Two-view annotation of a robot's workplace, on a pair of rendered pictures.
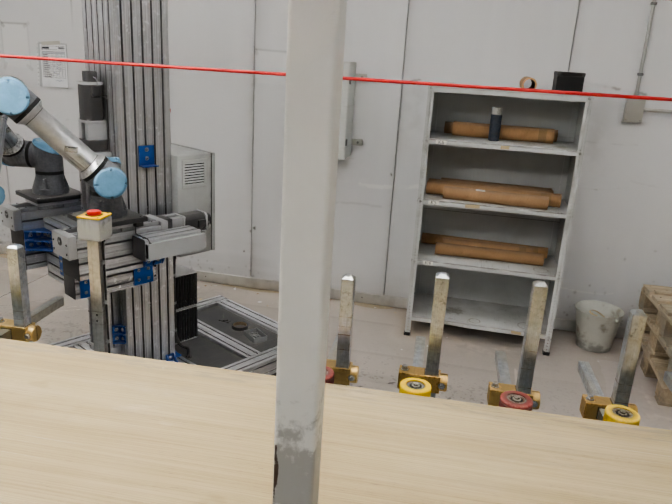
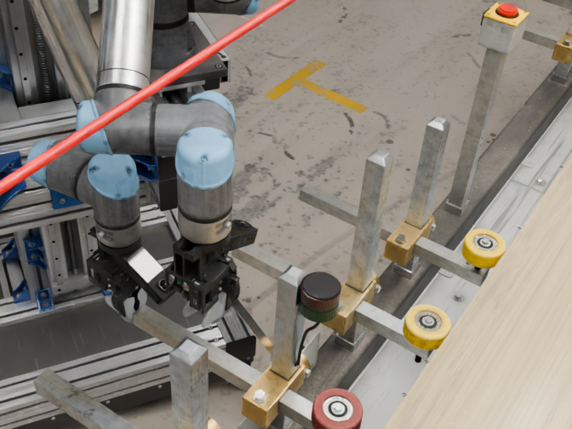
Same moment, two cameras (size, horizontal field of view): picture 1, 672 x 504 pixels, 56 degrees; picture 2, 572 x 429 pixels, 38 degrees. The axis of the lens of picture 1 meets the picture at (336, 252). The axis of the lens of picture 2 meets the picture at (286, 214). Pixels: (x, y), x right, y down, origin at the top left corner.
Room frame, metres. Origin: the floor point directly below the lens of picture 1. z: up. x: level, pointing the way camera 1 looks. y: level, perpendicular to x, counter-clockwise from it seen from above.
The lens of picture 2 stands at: (1.55, 2.26, 1.99)
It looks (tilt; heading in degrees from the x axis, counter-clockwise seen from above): 42 degrees down; 292
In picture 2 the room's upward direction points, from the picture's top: 5 degrees clockwise
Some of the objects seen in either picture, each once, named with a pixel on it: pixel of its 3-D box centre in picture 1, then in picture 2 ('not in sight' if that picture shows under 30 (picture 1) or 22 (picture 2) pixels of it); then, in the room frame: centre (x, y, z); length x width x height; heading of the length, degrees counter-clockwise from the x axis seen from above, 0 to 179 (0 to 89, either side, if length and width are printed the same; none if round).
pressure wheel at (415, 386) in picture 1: (413, 403); not in sight; (1.43, -0.22, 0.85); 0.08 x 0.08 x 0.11
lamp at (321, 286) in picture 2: not in sight; (314, 332); (1.81, 1.45, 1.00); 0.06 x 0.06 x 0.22; 81
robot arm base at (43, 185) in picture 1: (50, 180); not in sight; (2.74, 1.28, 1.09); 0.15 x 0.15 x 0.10
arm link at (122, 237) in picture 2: not in sight; (117, 226); (2.17, 1.44, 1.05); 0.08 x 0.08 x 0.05
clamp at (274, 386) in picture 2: not in sight; (278, 386); (1.85, 1.47, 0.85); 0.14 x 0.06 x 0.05; 81
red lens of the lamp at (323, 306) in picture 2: not in sight; (320, 291); (1.80, 1.45, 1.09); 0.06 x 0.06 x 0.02
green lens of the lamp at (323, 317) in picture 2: not in sight; (319, 302); (1.80, 1.45, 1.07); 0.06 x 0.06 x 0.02
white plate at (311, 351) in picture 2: not in sight; (279, 391); (1.87, 1.41, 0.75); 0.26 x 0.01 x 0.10; 81
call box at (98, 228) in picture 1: (94, 227); (502, 30); (1.73, 0.69, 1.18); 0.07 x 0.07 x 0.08; 81
